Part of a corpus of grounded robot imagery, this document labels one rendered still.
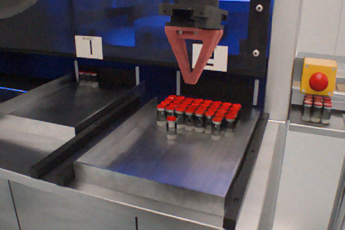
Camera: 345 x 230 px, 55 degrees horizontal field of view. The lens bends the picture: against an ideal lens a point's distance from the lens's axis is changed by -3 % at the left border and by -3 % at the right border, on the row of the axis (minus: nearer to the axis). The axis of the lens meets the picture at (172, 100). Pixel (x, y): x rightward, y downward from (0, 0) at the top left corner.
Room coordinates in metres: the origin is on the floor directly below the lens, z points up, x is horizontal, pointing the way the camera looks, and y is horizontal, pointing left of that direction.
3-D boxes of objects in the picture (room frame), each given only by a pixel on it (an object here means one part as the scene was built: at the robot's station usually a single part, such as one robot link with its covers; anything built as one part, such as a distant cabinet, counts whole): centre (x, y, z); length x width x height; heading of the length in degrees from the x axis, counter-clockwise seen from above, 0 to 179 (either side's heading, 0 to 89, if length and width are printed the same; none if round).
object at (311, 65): (0.73, -0.33, 1.00); 0.08 x 0.07 x 0.07; 159
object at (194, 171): (0.60, -0.02, 0.90); 0.34 x 0.26 x 0.04; 158
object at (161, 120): (0.68, -0.05, 0.90); 0.18 x 0.02 x 0.05; 68
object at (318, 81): (0.68, -0.32, 0.99); 0.04 x 0.04 x 0.04; 69
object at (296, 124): (0.76, -0.36, 0.87); 0.14 x 0.13 x 0.02; 159
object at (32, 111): (0.83, 0.26, 0.90); 0.34 x 0.26 x 0.04; 159
